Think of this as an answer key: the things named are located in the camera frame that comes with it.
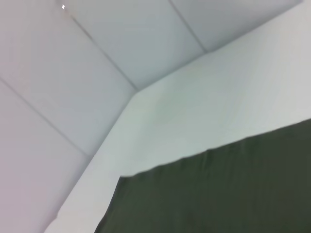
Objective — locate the dark green FREE! t-shirt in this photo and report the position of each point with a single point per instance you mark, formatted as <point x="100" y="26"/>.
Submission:
<point x="218" y="189"/>

